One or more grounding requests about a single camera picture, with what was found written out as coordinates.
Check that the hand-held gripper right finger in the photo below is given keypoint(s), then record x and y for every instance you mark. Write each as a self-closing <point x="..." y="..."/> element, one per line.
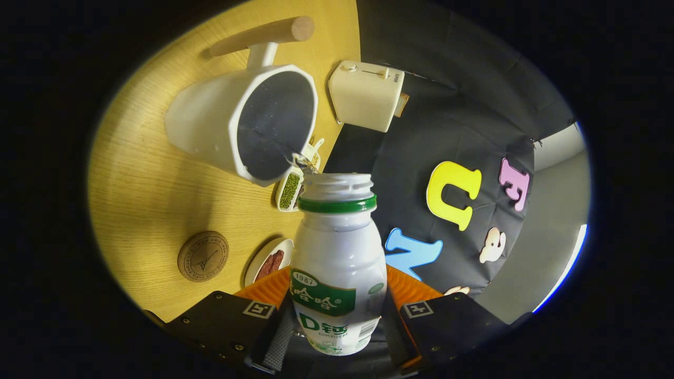
<point x="453" y="326"/>

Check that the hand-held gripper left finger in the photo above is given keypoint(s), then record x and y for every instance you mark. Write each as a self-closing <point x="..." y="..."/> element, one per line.
<point x="226" y="326"/>

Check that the round wooden coaster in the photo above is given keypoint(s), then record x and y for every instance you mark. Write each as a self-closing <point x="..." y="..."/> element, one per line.
<point x="203" y="257"/>

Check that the white juice bottle green label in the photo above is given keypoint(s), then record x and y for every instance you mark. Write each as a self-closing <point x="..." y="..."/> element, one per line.
<point x="337" y="247"/>

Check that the round beige plate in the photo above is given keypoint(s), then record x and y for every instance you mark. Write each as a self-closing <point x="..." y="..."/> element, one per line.
<point x="258" y="263"/>

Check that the red meat slice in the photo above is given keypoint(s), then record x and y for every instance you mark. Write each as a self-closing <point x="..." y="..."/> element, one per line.
<point x="271" y="264"/>

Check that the white divided snack dish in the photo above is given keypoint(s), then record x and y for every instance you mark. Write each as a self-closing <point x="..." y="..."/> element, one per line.
<point x="289" y="192"/>

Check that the wooden table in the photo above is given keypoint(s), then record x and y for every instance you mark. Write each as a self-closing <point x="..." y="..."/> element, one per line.
<point x="137" y="200"/>

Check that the toast slice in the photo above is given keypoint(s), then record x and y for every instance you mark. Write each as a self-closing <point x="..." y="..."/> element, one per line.
<point x="403" y="105"/>

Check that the cream toaster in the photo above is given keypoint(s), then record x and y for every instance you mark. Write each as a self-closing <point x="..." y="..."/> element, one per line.
<point x="363" y="97"/>

